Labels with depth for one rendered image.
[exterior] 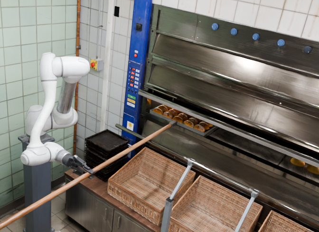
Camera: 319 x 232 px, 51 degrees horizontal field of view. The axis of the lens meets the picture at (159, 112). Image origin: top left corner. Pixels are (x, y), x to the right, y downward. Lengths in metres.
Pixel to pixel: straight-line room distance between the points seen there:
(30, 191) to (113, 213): 0.72
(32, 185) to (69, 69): 1.15
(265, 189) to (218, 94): 0.79
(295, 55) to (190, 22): 0.80
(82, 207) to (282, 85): 1.99
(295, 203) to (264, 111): 0.69
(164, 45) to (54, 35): 1.05
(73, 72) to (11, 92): 0.95
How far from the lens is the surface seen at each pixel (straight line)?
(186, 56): 2.62
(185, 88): 2.68
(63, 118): 2.70
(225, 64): 2.49
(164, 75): 2.79
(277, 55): 2.36
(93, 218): 3.16
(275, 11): 2.33
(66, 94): 2.50
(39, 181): 2.99
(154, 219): 2.70
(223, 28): 2.47
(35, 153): 2.19
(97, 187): 3.01
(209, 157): 2.78
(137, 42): 2.85
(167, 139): 2.93
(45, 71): 2.26
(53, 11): 3.17
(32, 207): 1.92
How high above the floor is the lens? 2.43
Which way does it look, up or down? 25 degrees down
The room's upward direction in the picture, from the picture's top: 8 degrees clockwise
